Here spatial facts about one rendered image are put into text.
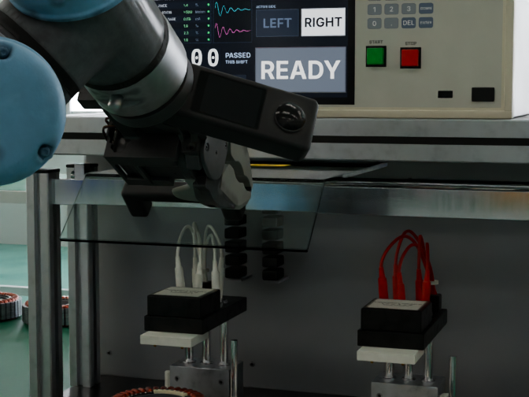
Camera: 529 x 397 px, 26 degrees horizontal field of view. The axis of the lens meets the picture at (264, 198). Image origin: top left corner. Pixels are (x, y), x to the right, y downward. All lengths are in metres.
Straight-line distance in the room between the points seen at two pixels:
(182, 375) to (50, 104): 0.81
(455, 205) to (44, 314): 0.50
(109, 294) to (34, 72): 0.96
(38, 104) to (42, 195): 0.78
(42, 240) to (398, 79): 0.46
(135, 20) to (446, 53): 0.55
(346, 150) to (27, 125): 0.69
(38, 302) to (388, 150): 0.46
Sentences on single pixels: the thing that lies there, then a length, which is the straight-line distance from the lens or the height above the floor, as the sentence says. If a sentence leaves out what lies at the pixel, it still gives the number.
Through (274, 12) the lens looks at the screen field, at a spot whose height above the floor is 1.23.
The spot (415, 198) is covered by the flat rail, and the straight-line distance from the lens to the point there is 1.22.
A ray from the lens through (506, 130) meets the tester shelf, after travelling 1.21.
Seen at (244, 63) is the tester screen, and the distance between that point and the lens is 1.30.
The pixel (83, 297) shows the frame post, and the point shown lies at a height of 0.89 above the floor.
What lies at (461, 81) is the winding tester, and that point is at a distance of 1.24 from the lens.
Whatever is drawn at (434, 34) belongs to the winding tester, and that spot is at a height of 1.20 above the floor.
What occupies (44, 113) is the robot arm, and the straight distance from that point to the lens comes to 0.59.
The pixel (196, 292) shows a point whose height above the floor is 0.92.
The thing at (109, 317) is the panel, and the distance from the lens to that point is 1.53.
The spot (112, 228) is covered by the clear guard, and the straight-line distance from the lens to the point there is 1.07.
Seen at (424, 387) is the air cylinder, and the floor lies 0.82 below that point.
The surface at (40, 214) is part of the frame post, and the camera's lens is 1.37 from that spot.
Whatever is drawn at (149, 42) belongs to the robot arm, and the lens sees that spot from 0.78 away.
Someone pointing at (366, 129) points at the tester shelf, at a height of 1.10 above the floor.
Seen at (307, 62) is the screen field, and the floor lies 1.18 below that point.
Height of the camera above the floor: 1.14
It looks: 5 degrees down
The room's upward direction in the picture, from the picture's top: straight up
